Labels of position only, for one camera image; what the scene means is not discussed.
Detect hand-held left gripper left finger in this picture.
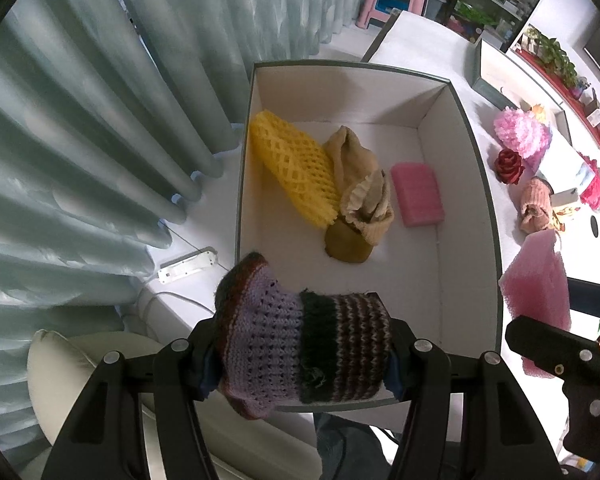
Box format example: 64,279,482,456
40,316,231,480

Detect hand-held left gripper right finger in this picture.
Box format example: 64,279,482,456
380,317,563,480

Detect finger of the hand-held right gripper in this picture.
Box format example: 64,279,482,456
505,314,600,378
567,277,600,332

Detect pink foam sheet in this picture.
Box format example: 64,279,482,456
498,229,572,380

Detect purple striped knitted hat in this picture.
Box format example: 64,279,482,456
214,252,395,420

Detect grey storage box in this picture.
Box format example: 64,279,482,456
235,60,505,413

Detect yellow cartoon tissue pack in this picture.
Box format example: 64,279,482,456
550,187,583,208

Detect red fabric rose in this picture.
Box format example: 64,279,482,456
495,149,525,185

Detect pink sponge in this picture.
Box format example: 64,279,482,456
391,161,446,227

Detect tan bear sock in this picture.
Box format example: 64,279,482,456
321,126,396,246

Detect yellow foam net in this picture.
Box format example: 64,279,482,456
250,109,341,228

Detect person's jeans legs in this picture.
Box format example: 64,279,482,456
314,412,406,480

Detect small orange tissue pack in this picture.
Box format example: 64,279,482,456
555,206,581,231

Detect white power strip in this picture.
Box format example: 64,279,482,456
157,246,220,286

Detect peach knitted sock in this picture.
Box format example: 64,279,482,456
518,177,556,235

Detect magenta yarn bundle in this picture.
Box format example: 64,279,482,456
577,155,600,211

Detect light blue knitted cloth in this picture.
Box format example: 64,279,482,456
540,135,598,196

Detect pink fluffy yarn ball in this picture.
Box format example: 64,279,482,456
494,107,552,171

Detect grey shallow box lid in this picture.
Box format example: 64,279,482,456
472,37,571,133

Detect pale green curtain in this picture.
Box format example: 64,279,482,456
0,0,376,461

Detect black storage rack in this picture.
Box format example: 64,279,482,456
430,0,571,53

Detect white power cable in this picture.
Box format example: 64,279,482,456
137,285,216,333

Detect red wall shelf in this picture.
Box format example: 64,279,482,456
510,25,600,166

